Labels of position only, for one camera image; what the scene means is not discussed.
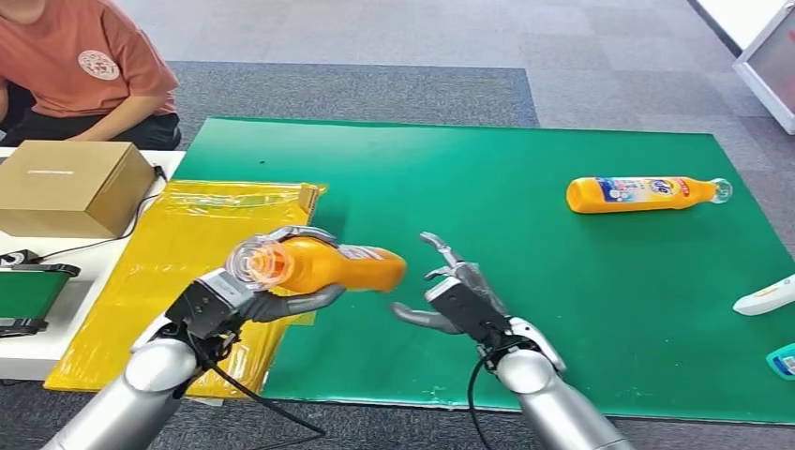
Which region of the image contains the yellow taped cardboard box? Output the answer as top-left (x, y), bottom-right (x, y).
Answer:
top-left (44, 180), bottom-right (328, 400)

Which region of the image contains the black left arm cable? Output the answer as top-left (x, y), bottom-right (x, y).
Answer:
top-left (185, 335), bottom-right (328, 450)

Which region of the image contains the orange bottle with small label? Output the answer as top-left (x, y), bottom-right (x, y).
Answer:
top-left (225, 235), bottom-right (408, 295)

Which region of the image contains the brown cardboard box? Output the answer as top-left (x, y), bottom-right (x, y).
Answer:
top-left (0, 140), bottom-right (158, 240)

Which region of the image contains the teal plastic package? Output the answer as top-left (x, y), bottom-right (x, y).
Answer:
top-left (765, 341), bottom-right (795, 382)

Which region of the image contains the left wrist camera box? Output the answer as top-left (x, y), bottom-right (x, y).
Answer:
top-left (165, 268), bottom-right (257, 341)

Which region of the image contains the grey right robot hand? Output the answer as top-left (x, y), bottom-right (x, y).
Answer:
top-left (389, 232), bottom-right (512, 337)

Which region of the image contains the green table mat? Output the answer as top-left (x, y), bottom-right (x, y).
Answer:
top-left (172, 116), bottom-right (795, 426)

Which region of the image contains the black device with green screen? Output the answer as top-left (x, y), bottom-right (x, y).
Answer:
top-left (0, 249), bottom-right (82, 339)

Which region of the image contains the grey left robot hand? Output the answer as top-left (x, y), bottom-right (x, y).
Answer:
top-left (234, 225), bottom-right (347, 324)

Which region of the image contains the orange bottle with blue label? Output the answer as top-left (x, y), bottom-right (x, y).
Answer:
top-left (565, 176), bottom-right (734, 216)

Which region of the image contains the white framed board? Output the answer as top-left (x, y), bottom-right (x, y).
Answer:
top-left (731, 0), bottom-right (795, 137)

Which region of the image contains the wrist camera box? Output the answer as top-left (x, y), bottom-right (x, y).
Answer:
top-left (425, 277), bottom-right (513, 345)
top-left (165, 268), bottom-right (257, 341)

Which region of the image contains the thin black table cable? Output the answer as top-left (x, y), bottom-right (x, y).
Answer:
top-left (29, 164), bottom-right (169, 265)

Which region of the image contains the person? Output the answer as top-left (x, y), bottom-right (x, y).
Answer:
top-left (0, 0), bottom-right (183, 152)

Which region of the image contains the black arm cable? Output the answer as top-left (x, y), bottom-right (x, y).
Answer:
top-left (185, 335), bottom-right (328, 450)
top-left (466, 351), bottom-right (498, 450)

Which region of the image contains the white plastic bottle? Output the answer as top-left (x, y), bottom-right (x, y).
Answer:
top-left (731, 274), bottom-right (795, 317)

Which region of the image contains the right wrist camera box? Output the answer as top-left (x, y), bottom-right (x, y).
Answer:
top-left (425, 277), bottom-right (513, 345)

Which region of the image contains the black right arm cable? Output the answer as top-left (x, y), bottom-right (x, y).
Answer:
top-left (466, 351), bottom-right (498, 450)

